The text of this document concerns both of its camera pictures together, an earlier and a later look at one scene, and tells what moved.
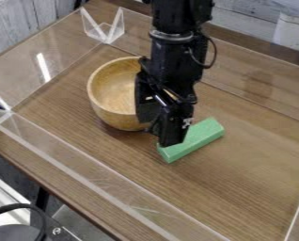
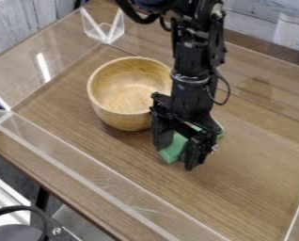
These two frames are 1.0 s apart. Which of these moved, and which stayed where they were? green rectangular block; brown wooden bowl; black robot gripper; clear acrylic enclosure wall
Moved: black robot gripper
Stayed: clear acrylic enclosure wall; brown wooden bowl; green rectangular block
